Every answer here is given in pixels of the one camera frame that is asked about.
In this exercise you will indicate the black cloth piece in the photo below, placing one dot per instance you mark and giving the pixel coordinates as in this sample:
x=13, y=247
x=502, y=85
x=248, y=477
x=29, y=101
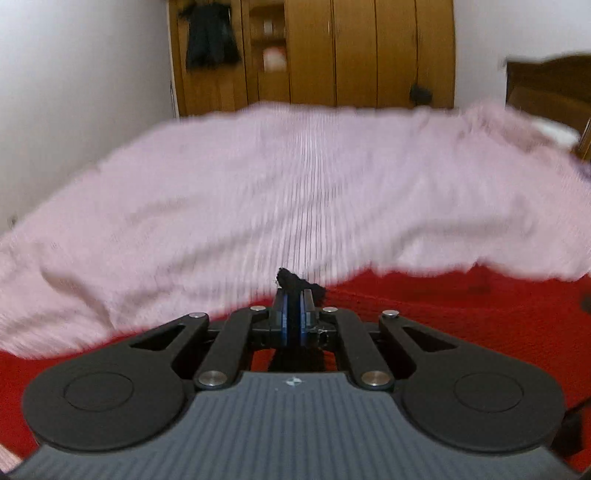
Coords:
x=290, y=279

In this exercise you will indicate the wooden wardrobe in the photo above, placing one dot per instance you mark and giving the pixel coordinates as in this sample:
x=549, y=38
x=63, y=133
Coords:
x=360, y=50

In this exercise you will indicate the white pillow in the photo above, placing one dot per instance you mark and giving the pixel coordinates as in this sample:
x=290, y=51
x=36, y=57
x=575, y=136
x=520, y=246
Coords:
x=556, y=131

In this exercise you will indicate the small black hanging pouch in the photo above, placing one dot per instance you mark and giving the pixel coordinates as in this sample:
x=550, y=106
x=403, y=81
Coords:
x=420, y=94

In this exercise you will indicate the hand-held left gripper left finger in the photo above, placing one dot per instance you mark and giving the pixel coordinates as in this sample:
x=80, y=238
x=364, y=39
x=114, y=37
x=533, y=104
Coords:
x=282, y=318

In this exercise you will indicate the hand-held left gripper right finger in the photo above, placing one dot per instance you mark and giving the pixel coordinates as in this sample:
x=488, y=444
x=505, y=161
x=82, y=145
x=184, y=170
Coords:
x=305, y=318

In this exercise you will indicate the black hanging garment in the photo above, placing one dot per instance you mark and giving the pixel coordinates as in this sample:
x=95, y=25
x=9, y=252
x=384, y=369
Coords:
x=210, y=37

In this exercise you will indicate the pink checked bed sheet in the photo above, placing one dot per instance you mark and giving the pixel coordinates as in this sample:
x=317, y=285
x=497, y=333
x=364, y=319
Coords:
x=277, y=184

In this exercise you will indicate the dark wooden headboard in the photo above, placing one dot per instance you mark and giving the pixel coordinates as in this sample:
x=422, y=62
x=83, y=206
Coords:
x=549, y=87

